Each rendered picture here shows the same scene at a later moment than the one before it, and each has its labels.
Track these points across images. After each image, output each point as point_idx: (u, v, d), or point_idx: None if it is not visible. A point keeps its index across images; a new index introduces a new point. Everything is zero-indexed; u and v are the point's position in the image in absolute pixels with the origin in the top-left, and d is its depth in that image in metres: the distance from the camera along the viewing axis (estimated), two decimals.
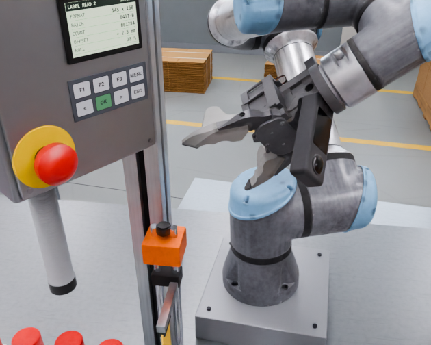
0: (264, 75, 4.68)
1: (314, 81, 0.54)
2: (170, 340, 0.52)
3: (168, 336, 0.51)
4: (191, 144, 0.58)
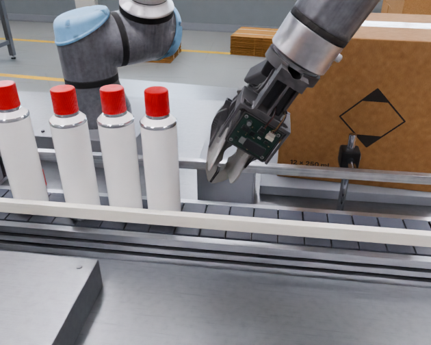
0: (230, 46, 4.81)
1: None
2: None
3: None
4: (219, 174, 0.64)
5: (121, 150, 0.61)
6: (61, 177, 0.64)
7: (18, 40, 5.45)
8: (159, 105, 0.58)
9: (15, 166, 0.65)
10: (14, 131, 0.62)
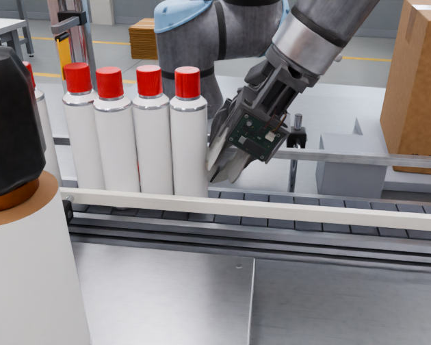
0: None
1: None
2: None
3: (68, 56, 0.60)
4: (219, 174, 0.64)
5: (157, 133, 0.60)
6: (105, 165, 0.61)
7: (33, 37, 5.41)
8: (189, 85, 0.56)
9: (80, 152, 0.62)
10: (82, 116, 0.60)
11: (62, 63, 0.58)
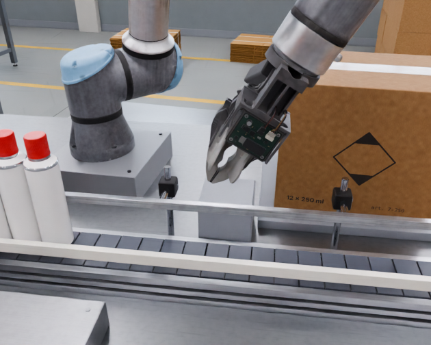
0: (230, 54, 4.85)
1: None
2: None
3: None
4: (219, 174, 0.64)
5: (14, 188, 0.68)
6: None
7: (19, 46, 5.49)
8: (35, 148, 0.64)
9: None
10: None
11: None
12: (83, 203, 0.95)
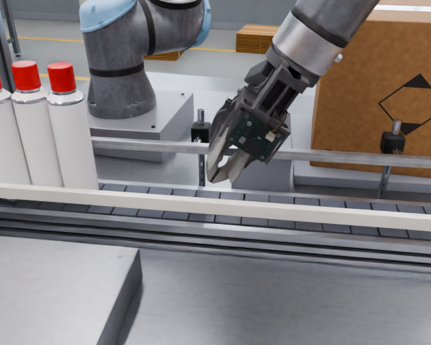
0: (235, 44, 4.79)
1: None
2: None
3: None
4: (219, 174, 0.64)
5: (36, 126, 0.62)
6: None
7: (22, 37, 5.42)
8: (60, 79, 0.58)
9: None
10: None
11: None
12: (104, 161, 0.88)
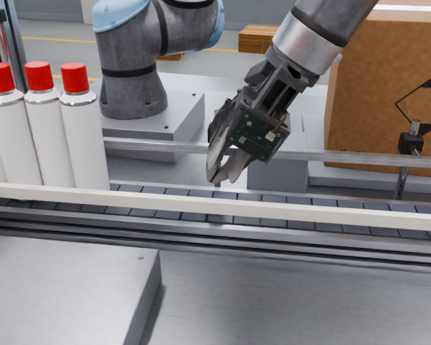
0: (238, 44, 4.78)
1: None
2: None
3: None
4: (219, 174, 0.64)
5: (48, 127, 0.61)
6: (2, 158, 0.63)
7: (24, 37, 5.42)
8: (73, 80, 0.58)
9: None
10: None
11: None
12: (116, 162, 0.88)
